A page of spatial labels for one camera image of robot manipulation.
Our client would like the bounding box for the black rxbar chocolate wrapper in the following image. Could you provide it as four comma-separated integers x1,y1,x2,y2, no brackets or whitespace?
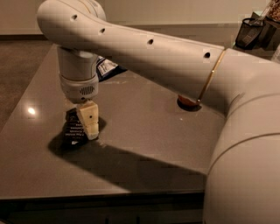
59,108,88,152

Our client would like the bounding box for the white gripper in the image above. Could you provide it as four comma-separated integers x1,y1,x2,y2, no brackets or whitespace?
59,75,99,140

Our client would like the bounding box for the black mesh pen cup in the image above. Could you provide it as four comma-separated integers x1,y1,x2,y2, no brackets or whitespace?
235,17,264,50

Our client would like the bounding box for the blue white chip bag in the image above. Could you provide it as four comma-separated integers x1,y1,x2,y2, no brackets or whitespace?
96,56,127,82

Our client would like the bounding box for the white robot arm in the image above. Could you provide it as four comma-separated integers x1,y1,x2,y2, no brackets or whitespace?
37,0,280,224

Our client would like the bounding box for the red apple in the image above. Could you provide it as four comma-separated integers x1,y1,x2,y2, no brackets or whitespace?
178,95,200,107

